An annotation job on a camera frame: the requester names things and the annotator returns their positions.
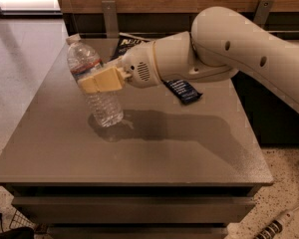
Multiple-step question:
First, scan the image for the dark blue snack bar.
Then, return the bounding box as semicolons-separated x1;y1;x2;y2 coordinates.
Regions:
163;80;202;105

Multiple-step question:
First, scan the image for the white power strip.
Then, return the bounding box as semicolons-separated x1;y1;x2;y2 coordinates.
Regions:
253;205;299;239

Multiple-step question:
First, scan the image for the grey drawer cabinet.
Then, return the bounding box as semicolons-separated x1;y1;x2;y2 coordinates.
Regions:
0;55;273;239

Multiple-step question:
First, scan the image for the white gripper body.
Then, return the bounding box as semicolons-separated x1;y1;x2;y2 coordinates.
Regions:
122;42;161;88

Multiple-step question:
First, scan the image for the right metal wall bracket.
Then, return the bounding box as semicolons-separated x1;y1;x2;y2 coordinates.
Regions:
253;0;275;27

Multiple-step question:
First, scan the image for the clear plastic water bottle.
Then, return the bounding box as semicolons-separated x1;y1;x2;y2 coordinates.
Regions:
66;34;124;127

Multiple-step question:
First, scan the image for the metal wall bracket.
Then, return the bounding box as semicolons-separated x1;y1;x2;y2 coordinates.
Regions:
253;0;275;27
102;0;119;38

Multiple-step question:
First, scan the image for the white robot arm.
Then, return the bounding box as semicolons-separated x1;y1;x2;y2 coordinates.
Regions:
78;7;299;114

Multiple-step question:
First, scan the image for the blue chip bag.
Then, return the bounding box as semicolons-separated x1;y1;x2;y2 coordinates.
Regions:
111;33;150;60

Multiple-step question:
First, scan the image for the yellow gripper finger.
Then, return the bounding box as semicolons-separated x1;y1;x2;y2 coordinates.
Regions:
105;57;122;68
78;67;127;94

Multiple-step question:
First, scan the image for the black wire basket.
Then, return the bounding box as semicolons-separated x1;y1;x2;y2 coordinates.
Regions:
0;212;35;239

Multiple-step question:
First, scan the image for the left metal wall bracket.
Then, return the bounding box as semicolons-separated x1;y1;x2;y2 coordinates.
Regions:
102;0;119;38

